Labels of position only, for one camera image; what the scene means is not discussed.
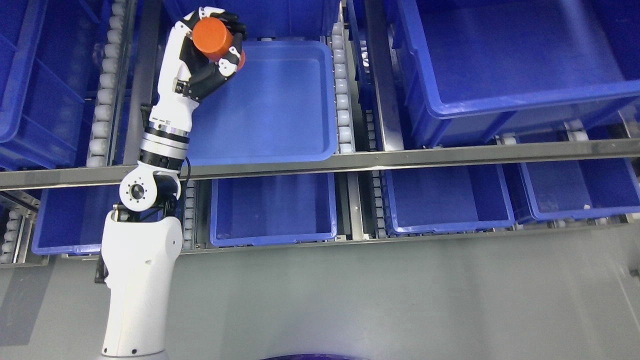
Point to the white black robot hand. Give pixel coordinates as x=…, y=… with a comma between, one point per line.
x=187, y=76

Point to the orange cylindrical capacitor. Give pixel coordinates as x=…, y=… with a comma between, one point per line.
x=212, y=38

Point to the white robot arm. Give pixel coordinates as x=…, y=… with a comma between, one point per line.
x=139, y=290

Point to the blue bin top centre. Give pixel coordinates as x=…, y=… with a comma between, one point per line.
x=270, y=18

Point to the shallow blue tray bin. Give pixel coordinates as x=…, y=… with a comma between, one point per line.
x=279, y=108

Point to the white roller track left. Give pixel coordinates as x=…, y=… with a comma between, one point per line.
x=101, y=148

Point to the white roller track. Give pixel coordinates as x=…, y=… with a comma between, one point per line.
x=101, y=148
x=342, y=98

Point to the large blue bin top left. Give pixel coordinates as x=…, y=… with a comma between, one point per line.
x=48, y=65

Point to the large blue bin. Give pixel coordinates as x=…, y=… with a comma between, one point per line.
x=48, y=65
x=476, y=69

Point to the blue bin lower middle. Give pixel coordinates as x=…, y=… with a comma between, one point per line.
x=274, y=210

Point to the white roller track middle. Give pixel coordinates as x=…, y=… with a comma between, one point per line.
x=342, y=98

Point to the blue bin lower left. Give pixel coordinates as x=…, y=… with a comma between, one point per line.
x=70, y=220

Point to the blue bin lower right centre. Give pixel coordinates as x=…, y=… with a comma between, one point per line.
x=447, y=199

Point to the large blue bin top right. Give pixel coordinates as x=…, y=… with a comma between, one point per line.
x=476, y=69

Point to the blue bin lower far right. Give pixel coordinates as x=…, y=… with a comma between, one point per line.
x=578, y=189

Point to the grey metal shelf rail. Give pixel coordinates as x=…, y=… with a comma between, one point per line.
x=342, y=163

